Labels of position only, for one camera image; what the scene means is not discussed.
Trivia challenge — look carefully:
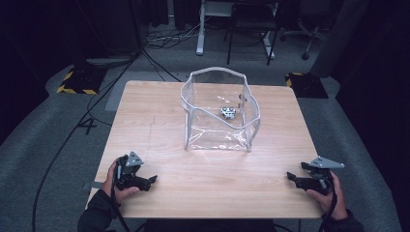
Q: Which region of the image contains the office chair wheeled base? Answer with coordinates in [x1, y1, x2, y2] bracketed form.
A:
[279, 17, 328, 61]

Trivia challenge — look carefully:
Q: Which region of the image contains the right hand-held gripper cable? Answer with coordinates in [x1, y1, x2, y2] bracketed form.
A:
[317, 175, 338, 232]

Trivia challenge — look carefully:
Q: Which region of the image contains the black metal chair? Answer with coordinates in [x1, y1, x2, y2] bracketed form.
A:
[223, 0, 280, 67]

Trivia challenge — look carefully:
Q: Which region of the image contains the person's left hand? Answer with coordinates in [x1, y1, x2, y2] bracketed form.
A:
[101, 159, 141, 205]

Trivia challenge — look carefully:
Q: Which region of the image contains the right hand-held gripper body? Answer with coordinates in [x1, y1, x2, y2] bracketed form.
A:
[295, 156, 345, 196]

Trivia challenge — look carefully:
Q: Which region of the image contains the grey curtain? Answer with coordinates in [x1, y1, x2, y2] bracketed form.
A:
[308, 0, 371, 79]

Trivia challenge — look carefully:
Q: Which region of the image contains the black yellow striped floor plate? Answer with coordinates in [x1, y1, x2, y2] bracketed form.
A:
[284, 72, 330, 100]
[56, 65, 109, 96]

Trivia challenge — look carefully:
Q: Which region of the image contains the hand-held gripper cable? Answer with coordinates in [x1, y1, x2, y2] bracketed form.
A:
[110, 160, 132, 232]
[317, 175, 338, 232]

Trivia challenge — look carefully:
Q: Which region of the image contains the white toy ambulance car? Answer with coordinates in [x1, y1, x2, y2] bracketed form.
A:
[220, 106, 237, 120]

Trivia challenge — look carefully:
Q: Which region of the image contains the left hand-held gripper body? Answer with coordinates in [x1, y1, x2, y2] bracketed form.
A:
[114, 151, 153, 191]

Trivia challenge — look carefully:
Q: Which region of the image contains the clear plastic bag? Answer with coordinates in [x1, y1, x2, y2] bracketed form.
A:
[180, 66, 262, 153]

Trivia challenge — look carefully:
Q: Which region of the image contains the white desk frame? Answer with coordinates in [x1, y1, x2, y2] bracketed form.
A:
[195, 0, 277, 60]

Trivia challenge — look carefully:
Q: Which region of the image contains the person's right hand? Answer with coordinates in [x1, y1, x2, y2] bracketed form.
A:
[305, 171, 349, 221]

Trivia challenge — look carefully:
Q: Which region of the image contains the bundle of floor cables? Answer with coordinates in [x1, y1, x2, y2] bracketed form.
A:
[143, 22, 202, 50]

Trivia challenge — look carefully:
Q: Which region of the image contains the long black floor cable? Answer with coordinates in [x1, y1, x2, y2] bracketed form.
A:
[31, 47, 144, 232]

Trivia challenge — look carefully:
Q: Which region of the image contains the left hand-held gripper cable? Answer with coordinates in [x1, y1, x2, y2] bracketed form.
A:
[110, 160, 132, 232]

